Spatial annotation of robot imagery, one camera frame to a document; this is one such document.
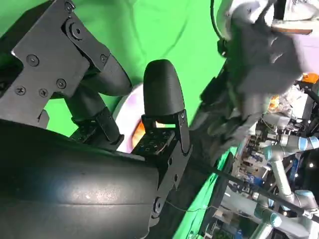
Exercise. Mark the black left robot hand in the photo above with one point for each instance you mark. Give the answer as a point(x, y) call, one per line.
point(224, 112)

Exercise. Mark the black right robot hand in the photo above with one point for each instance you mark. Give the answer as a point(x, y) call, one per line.
point(74, 179)

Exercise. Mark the orange and white bread roll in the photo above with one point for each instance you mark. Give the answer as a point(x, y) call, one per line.
point(138, 130)

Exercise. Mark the black diagonal bar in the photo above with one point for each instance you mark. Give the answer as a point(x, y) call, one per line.
point(251, 189)

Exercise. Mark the lilac plate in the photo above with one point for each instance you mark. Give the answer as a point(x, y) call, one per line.
point(133, 99)

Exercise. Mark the green table cloth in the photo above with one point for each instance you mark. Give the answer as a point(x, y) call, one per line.
point(162, 32)

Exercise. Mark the wooden desk top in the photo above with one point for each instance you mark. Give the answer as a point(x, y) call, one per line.
point(291, 28)

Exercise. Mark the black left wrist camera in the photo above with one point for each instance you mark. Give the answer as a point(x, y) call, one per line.
point(276, 62)

